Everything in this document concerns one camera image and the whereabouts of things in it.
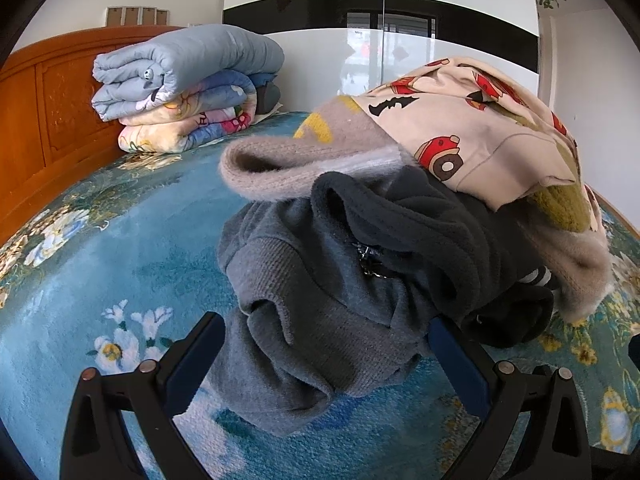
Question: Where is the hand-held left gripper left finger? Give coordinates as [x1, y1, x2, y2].
[60, 311, 227, 480]

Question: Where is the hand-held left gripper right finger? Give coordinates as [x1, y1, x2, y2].
[427, 316, 593, 480]

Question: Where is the grey knit sweater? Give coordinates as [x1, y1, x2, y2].
[207, 195, 441, 436]

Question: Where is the cream printed garment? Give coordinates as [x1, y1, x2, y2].
[360, 57, 606, 233]

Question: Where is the black garment with white stripes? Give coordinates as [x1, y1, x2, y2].
[470, 265, 556, 348]

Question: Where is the teal floral blanket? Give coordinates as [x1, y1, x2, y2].
[0, 110, 640, 480]

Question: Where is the dark grey fleece jacket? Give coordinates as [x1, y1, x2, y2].
[310, 165, 546, 326]

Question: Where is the olive green knit garment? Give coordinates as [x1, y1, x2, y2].
[525, 145, 593, 233]

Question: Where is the beige fuzzy sweater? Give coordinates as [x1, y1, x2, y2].
[220, 95, 613, 323]

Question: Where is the folded floral quilt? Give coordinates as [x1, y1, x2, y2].
[117, 71, 257, 153]

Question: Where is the wooden headboard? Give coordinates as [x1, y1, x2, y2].
[0, 26, 186, 248]

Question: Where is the folded light blue quilt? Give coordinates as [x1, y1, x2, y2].
[91, 24, 286, 122]

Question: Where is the white wardrobe with black stripe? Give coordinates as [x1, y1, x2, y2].
[222, 0, 542, 113]

